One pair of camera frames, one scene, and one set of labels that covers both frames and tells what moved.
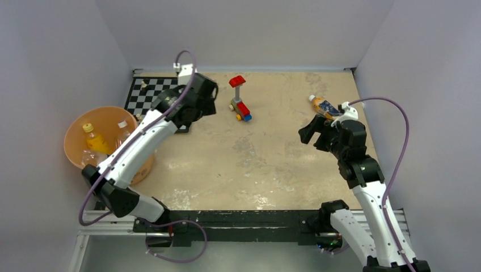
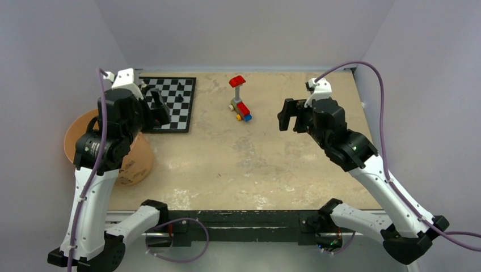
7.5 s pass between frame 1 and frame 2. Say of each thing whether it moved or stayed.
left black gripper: moved
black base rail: stayed
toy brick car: stayed
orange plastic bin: stayed
